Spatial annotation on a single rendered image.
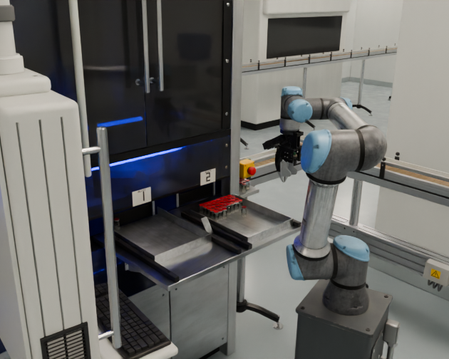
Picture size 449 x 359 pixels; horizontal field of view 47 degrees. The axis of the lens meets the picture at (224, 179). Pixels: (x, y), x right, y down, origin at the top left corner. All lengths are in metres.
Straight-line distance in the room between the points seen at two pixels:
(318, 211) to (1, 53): 0.92
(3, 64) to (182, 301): 1.43
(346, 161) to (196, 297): 1.24
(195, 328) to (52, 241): 1.41
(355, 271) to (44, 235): 0.96
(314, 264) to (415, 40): 1.90
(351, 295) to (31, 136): 1.10
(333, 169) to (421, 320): 1.97
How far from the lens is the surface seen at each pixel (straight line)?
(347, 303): 1.74
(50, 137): 1.13
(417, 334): 3.14
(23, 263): 1.22
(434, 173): 2.68
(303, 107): 1.74
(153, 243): 1.94
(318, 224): 1.53
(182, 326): 2.44
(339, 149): 1.38
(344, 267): 1.67
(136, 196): 1.99
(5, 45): 1.30
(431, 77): 3.19
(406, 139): 3.31
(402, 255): 2.82
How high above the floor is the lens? 1.77
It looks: 20 degrees down
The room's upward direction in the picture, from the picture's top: 1 degrees clockwise
